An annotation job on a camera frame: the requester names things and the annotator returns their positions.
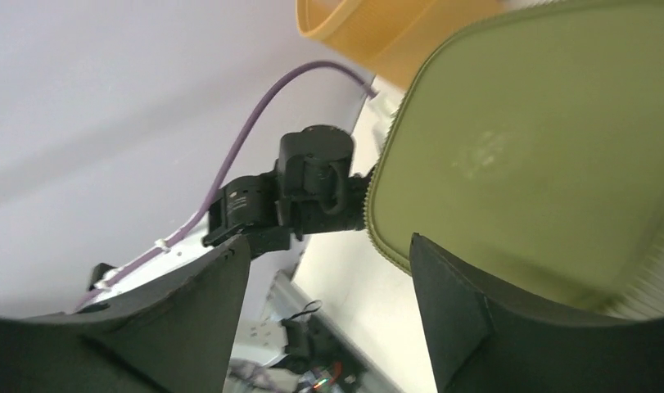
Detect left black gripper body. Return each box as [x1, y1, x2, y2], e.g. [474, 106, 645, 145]
[276, 124, 370, 239]

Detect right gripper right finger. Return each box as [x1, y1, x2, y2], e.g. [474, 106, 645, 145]
[409, 234, 664, 392]

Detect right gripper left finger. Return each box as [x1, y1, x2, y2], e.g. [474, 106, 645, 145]
[0, 237, 251, 392]

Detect green mesh waste bin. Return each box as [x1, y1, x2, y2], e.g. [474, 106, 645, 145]
[365, 1, 664, 319]

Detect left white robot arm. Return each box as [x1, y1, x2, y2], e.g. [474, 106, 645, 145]
[79, 124, 369, 309]

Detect yellow mesh waste bin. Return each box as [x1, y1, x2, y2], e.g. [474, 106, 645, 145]
[295, 0, 505, 89]

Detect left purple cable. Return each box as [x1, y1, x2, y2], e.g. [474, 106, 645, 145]
[74, 61, 379, 313]

